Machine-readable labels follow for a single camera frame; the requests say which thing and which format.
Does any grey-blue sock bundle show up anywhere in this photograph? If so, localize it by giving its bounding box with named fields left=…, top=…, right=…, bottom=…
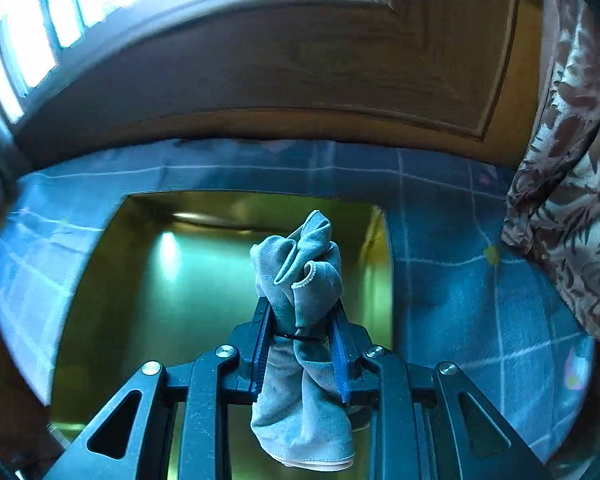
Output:
left=250, top=210, right=355, bottom=472

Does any blue patterned tablecloth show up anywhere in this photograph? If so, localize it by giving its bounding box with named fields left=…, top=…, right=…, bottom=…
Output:
left=0, top=139, right=594, bottom=460

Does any dark red metal tin box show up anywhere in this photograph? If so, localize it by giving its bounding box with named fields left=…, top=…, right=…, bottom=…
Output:
left=49, top=190, right=397, bottom=480

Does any brown floral curtain right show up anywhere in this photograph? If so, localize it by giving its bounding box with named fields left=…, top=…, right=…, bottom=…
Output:
left=502, top=0, right=600, bottom=341

